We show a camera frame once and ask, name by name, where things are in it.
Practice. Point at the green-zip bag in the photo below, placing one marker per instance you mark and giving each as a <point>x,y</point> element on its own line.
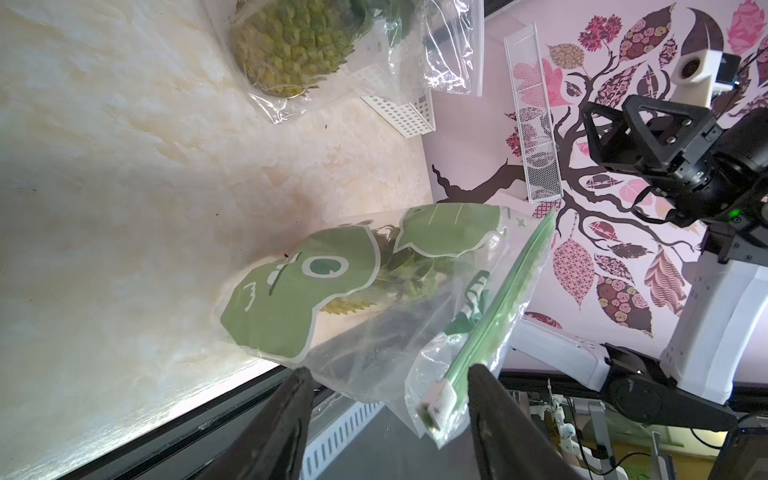
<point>412,357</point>

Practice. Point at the pineapple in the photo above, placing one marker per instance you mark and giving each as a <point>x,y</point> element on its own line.
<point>404,276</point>
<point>286,48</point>

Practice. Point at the white plastic basket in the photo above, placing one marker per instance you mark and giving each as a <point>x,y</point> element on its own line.
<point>410,119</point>

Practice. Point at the back right zip bag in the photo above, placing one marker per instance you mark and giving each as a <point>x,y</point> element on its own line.
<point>443,51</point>

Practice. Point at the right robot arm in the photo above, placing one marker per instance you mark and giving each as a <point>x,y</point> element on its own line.
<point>690,384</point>

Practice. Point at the white vent strip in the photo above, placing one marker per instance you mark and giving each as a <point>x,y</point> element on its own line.
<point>327,443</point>

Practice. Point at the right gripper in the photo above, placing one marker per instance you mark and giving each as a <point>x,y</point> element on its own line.
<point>667,143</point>

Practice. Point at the white wire wall shelf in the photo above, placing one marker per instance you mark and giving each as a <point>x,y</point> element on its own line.
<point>532,111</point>

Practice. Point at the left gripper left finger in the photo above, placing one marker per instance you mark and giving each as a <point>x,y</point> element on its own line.
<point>272,446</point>

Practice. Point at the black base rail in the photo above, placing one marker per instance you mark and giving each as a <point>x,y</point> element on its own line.
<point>183,448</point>

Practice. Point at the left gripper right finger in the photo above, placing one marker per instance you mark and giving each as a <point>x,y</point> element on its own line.
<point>506,443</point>

